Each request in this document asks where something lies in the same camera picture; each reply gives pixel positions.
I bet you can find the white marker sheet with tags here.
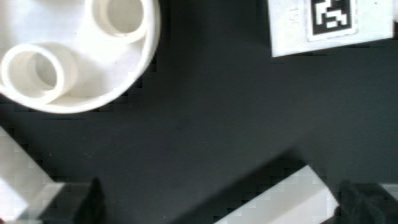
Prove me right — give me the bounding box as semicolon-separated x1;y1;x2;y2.
267;0;398;57

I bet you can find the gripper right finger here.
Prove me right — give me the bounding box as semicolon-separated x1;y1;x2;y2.
335;181;398;224

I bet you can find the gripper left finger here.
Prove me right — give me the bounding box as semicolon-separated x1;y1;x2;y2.
72;178;106;224

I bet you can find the white left fence piece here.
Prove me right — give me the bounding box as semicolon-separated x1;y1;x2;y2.
0;127;63;224

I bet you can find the white round stool seat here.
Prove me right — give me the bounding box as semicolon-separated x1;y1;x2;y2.
0;0;161;114

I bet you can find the white front fence bar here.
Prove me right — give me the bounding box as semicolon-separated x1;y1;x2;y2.
212;165;339;224

